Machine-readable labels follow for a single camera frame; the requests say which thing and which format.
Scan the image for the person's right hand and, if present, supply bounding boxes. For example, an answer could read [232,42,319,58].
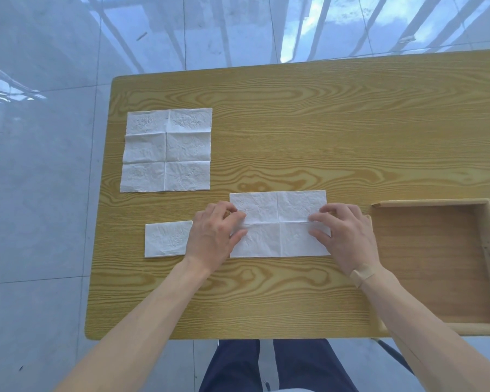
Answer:
[308,203,383,278]

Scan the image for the person's left hand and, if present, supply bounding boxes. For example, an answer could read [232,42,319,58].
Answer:
[185,201,248,276]

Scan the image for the half-folded white paper napkin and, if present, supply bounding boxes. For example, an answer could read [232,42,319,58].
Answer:
[229,190,332,258]

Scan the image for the person's right forearm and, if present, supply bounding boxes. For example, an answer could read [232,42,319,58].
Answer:
[356,266,490,392]

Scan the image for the person's left forearm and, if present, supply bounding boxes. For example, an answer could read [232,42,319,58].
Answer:
[53,257,213,392]

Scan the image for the beige adhesive bandage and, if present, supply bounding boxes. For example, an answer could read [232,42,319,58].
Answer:
[349,263,376,290]

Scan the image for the small folded white paper napkin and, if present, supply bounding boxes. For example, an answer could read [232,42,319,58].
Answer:
[144,220,194,258]

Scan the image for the unfolded white paper napkin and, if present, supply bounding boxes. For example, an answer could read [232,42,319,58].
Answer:
[120,108,213,193]

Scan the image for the wooden tray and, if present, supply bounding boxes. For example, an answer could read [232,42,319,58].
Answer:
[370,198,490,337]

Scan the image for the dark blue trousers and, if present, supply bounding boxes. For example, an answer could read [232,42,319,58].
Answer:
[198,339,348,392]

